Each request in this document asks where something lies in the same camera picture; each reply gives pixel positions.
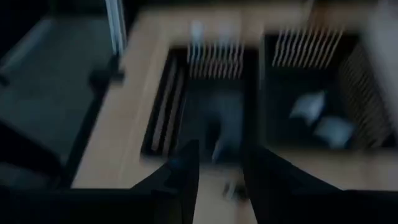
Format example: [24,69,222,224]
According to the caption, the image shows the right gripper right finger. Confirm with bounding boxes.
[245,148,398,224]

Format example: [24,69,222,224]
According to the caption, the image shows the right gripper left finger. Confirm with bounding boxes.
[0,139,200,224]

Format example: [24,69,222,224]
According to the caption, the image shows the black slotted plastic basket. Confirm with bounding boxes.
[139,46,261,164]
[260,29,398,150]

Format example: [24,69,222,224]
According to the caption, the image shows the white strip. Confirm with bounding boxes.
[104,0,128,58]

